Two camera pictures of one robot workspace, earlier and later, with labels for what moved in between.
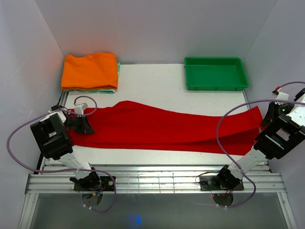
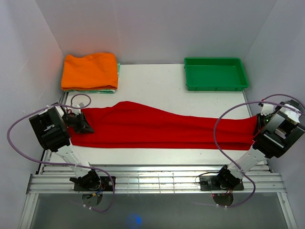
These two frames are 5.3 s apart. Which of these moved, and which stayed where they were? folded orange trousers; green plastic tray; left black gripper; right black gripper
Moved: right black gripper
Stayed: left black gripper; green plastic tray; folded orange trousers
